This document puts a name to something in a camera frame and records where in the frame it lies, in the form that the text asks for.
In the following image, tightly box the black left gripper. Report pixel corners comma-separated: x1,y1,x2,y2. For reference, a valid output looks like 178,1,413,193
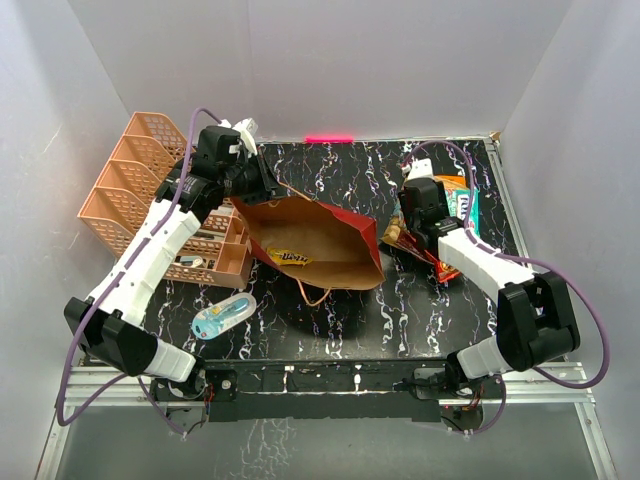
219,148,287,206

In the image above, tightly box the green white candy box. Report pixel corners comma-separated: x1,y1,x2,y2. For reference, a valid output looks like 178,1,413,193
445,186,480,237

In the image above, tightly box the red doritos chip bag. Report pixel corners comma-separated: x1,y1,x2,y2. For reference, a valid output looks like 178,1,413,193
381,230,432,263

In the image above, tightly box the red skittles candy bag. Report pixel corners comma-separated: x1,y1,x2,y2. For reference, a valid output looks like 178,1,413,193
435,260,460,283

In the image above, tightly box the yellow candy pack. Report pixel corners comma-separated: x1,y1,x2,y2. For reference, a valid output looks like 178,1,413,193
266,247,313,267

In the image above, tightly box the red brown paper bag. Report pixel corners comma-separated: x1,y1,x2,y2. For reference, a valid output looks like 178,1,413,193
231,186,385,307

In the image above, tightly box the gold teal kettle chips bag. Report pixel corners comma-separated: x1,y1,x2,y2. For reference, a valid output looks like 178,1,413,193
381,200,406,246

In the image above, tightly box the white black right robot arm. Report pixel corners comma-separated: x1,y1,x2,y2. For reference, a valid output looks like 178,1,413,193
398,177,581,397

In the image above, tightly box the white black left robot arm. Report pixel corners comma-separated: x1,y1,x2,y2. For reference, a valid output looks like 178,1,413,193
64,119,281,399

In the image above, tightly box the pink tape strip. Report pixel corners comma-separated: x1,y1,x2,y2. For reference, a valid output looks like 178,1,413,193
304,134,354,144

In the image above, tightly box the peach plastic file organizer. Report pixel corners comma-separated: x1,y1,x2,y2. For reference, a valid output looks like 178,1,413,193
78,112,253,289

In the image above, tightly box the blue white packaged item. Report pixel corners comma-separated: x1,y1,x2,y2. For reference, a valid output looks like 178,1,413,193
191,293,257,341

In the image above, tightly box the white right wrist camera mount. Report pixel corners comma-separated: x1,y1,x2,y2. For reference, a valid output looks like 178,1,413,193
402,158,434,181

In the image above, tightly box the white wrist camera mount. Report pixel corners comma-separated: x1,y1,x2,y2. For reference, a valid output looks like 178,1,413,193
402,158,434,181
219,118,258,157

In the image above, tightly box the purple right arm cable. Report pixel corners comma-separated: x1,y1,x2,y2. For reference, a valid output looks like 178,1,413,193
402,140,612,436

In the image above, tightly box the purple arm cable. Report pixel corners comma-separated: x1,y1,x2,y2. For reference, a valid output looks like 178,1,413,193
402,140,612,436
54,106,236,436

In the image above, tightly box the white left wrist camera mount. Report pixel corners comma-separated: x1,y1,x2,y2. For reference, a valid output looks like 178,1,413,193
219,118,258,157

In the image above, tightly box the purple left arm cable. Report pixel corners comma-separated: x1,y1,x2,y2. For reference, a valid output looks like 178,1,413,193
54,106,236,436

